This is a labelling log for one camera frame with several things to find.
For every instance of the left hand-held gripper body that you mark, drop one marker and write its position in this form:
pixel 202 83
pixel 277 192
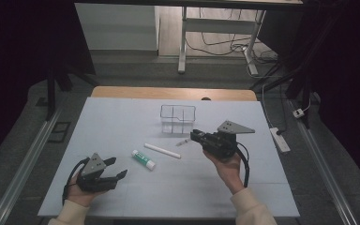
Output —
pixel 93 182

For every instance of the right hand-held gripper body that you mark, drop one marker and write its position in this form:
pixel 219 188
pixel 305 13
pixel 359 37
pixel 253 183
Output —
pixel 220 145

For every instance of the clear plastic organizer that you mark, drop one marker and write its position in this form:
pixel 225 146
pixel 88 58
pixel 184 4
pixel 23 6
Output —
pixel 178 120

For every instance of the green label glue stick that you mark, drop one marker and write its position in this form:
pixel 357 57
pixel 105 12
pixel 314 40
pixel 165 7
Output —
pixel 143 159

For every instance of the white marker pen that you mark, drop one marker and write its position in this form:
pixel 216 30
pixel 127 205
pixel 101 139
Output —
pixel 162 151

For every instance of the person's left hand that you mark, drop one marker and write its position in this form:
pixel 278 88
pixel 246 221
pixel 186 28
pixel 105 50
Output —
pixel 81 197

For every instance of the person's right hand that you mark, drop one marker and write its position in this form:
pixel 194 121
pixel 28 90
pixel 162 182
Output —
pixel 229 172

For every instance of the black table grommet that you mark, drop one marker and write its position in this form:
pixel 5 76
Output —
pixel 205 98

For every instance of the wooden table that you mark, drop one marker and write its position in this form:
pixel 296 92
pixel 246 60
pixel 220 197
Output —
pixel 168 93

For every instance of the black floor plate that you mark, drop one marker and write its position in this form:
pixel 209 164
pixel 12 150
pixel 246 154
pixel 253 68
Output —
pixel 59 132

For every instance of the white power strip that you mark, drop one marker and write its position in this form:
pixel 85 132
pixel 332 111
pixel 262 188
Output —
pixel 280 140

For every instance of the small white adapter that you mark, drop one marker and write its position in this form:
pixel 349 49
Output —
pixel 298 113

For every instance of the black metal stand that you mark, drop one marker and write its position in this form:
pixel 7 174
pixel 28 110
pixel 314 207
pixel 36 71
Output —
pixel 50 93

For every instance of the black tripod stand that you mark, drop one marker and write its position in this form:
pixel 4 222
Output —
pixel 296 84

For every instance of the aluminium floor rail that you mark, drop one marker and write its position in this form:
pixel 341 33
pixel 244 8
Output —
pixel 25 168
pixel 328 175

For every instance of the white desk frame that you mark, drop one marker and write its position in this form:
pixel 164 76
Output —
pixel 218 25

